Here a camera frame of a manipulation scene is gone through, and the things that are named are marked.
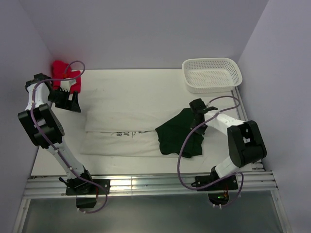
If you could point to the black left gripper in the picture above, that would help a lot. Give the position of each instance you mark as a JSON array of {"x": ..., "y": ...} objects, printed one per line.
[{"x": 72, "y": 105}]

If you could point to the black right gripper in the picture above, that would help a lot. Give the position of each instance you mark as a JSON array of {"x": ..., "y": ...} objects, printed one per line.
[{"x": 202, "y": 130}]

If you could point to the dark green t-shirt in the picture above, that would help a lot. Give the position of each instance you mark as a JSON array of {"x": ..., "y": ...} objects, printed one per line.
[{"x": 171, "y": 136}]

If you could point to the white printed t-shirt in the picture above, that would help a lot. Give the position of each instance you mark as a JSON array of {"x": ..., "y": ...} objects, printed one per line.
[{"x": 122, "y": 134}]

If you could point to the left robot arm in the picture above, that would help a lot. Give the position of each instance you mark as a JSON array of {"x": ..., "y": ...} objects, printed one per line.
[{"x": 46, "y": 131}]

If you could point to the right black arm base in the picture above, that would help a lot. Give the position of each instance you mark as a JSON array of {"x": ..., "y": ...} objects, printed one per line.
[{"x": 222, "y": 188}]

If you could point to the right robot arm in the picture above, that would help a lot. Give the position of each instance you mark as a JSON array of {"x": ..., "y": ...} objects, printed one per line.
[{"x": 245, "y": 143}]

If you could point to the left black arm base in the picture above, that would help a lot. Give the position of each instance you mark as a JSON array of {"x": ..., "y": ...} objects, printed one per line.
[{"x": 86, "y": 193}]

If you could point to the red t-shirt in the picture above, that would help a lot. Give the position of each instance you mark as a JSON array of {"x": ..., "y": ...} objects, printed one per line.
[{"x": 58, "y": 72}]

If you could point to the white perforated plastic basket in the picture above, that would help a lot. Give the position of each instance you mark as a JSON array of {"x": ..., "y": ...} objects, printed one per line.
[{"x": 211, "y": 75}]

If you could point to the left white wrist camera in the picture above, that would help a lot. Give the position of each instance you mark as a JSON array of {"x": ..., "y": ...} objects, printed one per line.
[{"x": 66, "y": 85}]

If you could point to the aluminium rail frame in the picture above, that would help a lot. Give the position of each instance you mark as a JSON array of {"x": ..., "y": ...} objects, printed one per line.
[{"x": 139, "y": 178}]

